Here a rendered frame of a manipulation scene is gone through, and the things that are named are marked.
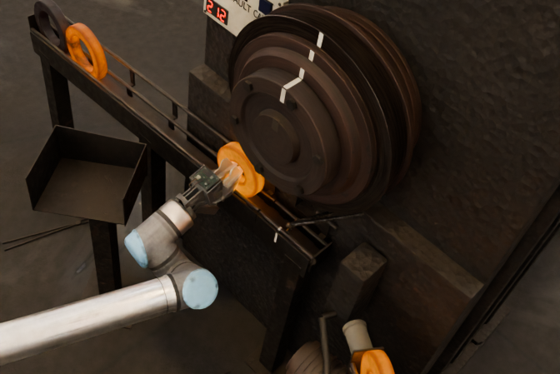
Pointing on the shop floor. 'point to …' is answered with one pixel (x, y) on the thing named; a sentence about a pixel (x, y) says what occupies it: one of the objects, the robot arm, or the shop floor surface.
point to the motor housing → (312, 361)
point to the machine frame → (455, 84)
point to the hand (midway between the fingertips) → (240, 165)
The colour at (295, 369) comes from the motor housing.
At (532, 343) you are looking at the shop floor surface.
